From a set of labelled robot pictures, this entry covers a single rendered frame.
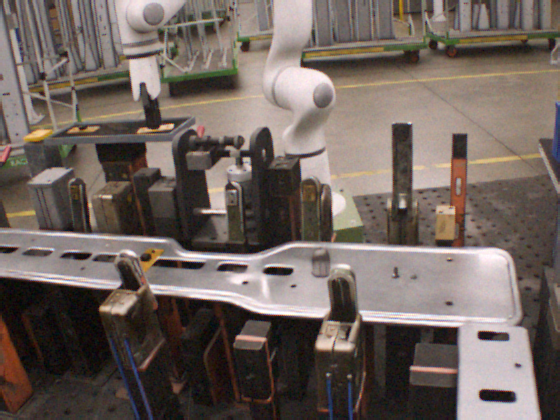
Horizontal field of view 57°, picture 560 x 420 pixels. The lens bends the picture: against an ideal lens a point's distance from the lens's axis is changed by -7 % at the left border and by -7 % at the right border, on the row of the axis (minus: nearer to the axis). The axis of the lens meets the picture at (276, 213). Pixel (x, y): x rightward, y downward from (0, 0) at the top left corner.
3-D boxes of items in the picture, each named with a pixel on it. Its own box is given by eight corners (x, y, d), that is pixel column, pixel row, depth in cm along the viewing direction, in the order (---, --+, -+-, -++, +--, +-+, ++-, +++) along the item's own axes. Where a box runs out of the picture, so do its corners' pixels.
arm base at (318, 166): (285, 196, 174) (275, 141, 165) (345, 191, 171) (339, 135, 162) (278, 226, 157) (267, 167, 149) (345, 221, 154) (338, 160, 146)
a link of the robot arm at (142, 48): (126, 40, 124) (128, 53, 125) (117, 46, 116) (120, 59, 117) (161, 35, 124) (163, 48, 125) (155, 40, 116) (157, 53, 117)
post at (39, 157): (62, 285, 158) (20, 145, 139) (75, 272, 164) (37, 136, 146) (82, 287, 156) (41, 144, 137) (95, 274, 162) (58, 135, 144)
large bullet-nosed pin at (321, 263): (311, 284, 94) (308, 251, 91) (315, 274, 97) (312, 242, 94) (329, 285, 93) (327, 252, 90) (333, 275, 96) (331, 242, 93)
